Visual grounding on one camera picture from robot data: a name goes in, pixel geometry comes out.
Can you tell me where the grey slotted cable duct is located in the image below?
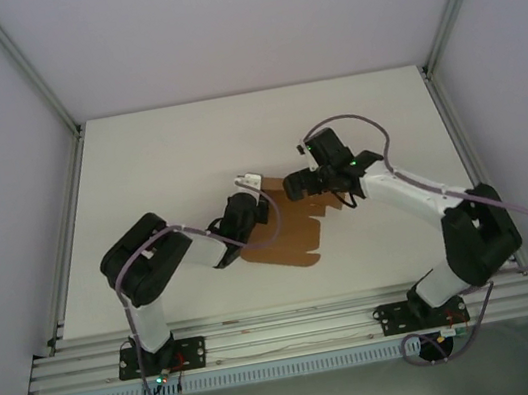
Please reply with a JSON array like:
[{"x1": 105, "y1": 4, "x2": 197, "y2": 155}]
[{"x1": 74, "y1": 319, "x2": 528, "y2": 395}]

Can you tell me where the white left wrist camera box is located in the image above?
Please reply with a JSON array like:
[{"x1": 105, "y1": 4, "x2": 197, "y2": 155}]
[{"x1": 231, "y1": 169, "x2": 265, "y2": 194}]

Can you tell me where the aluminium front mounting rail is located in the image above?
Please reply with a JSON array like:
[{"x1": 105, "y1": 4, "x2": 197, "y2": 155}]
[{"x1": 19, "y1": 263, "x2": 528, "y2": 395}]

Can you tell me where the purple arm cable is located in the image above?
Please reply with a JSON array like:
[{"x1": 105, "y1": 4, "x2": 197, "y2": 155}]
[
  {"x1": 101, "y1": 182, "x2": 310, "y2": 395},
  {"x1": 299, "y1": 82, "x2": 528, "y2": 381}
]

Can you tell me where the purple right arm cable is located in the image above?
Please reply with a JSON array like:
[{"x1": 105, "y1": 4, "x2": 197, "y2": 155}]
[{"x1": 299, "y1": 82, "x2": 528, "y2": 381}]

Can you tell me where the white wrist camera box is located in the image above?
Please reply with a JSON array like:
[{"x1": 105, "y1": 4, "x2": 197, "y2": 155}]
[
  {"x1": 231, "y1": 169, "x2": 265, "y2": 194},
  {"x1": 294, "y1": 139, "x2": 318, "y2": 174}
]

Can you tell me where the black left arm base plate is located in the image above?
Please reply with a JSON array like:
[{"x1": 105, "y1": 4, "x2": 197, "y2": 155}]
[{"x1": 113, "y1": 333, "x2": 210, "y2": 384}]

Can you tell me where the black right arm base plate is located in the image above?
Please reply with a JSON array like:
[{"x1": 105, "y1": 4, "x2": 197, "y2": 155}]
[{"x1": 371, "y1": 290, "x2": 471, "y2": 340}]

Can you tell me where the brown cardboard box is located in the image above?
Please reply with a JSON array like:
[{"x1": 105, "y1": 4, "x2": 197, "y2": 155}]
[{"x1": 228, "y1": 164, "x2": 357, "y2": 280}]

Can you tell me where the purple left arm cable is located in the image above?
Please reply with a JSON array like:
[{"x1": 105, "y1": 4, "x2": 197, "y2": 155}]
[{"x1": 101, "y1": 182, "x2": 310, "y2": 395}]

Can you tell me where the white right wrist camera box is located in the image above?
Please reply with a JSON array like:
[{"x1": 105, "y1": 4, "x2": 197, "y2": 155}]
[{"x1": 294, "y1": 139, "x2": 318, "y2": 174}]

